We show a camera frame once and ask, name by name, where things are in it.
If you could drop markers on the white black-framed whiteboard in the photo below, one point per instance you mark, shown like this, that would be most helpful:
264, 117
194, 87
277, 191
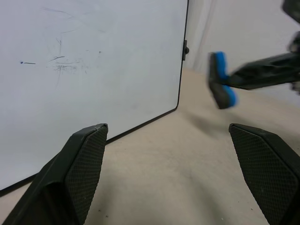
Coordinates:
93, 82

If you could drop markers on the blue and black whiteboard eraser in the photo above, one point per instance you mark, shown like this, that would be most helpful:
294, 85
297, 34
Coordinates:
221, 90

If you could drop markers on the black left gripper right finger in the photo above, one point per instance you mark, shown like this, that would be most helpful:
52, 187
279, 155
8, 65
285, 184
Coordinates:
264, 168

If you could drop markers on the black whiteboard edge clip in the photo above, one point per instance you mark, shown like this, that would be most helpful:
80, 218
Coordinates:
185, 50

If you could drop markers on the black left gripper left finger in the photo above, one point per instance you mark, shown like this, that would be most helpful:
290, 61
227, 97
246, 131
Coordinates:
77, 178

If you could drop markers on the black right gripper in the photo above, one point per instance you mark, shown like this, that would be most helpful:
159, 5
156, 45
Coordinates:
295, 47

